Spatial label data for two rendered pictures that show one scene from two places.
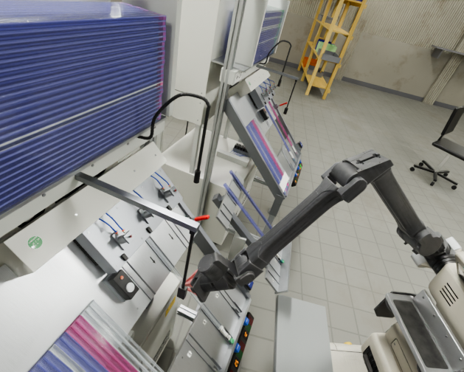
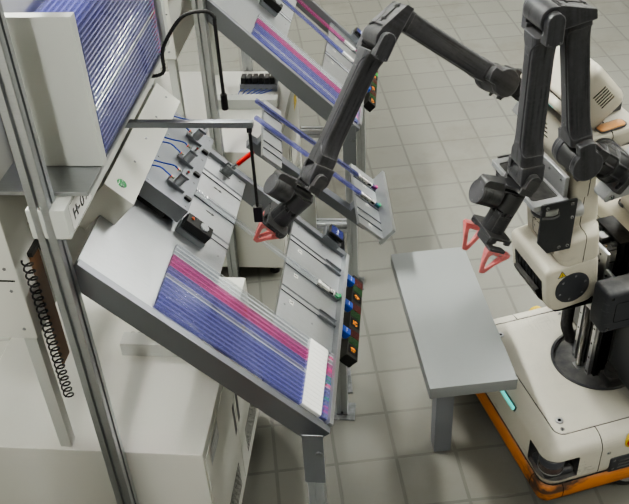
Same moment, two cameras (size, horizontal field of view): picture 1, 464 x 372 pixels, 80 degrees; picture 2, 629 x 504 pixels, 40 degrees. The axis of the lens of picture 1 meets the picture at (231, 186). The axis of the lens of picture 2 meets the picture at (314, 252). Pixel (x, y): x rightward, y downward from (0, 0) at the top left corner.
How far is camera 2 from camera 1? 1.47 m
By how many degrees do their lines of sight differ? 4
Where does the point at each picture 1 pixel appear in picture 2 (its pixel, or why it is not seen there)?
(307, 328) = (443, 275)
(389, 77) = not seen: outside the picture
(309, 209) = (353, 84)
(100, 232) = (157, 178)
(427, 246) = (503, 84)
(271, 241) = (329, 133)
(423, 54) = not seen: outside the picture
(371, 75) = not seen: outside the picture
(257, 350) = (405, 385)
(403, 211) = (456, 54)
